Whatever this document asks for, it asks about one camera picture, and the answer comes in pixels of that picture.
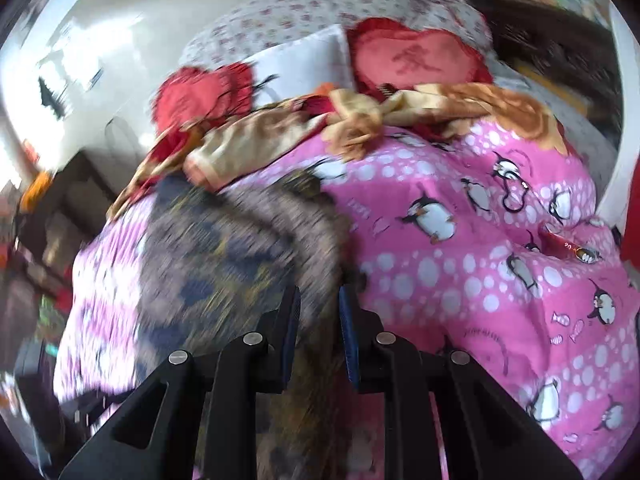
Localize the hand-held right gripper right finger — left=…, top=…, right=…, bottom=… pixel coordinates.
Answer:
left=339, top=285, right=583, bottom=480

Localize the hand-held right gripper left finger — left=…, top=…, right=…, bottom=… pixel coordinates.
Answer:
left=59, top=286, right=302, bottom=480

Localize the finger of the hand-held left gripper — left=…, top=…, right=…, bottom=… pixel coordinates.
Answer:
left=60, top=391, right=132, bottom=428

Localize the brown blue patterned garment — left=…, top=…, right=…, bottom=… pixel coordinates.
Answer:
left=135, top=170, right=363, bottom=480

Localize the orange floral satin blanket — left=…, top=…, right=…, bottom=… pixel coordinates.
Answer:
left=107, top=80, right=568, bottom=221

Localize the white pillow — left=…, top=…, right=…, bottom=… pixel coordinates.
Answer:
left=250, top=25, right=353, bottom=106

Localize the red heart pillow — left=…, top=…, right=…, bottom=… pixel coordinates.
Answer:
left=345, top=17, right=493, bottom=98
left=152, top=62, right=258, bottom=133

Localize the dark wooden cabinet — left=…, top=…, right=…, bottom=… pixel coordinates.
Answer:
left=15, top=152, right=126, bottom=261

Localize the dark wall hanging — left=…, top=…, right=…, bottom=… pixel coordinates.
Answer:
left=37, top=77, right=66, bottom=118

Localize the white bed frame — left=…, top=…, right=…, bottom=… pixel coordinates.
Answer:
left=597, top=0, right=636, bottom=256

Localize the dark wooden headboard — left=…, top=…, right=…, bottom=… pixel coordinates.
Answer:
left=462, top=0, right=626, bottom=126

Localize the pink penguin print blanket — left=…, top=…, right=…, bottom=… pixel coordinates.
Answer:
left=52, top=120, right=640, bottom=480

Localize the grey floral quilt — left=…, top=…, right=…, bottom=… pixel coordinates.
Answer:
left=180, top=0, right=493, bottom=68

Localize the red pen packet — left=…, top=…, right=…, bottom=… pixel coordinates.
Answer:
left=542, top=230, right=601, bottom=263

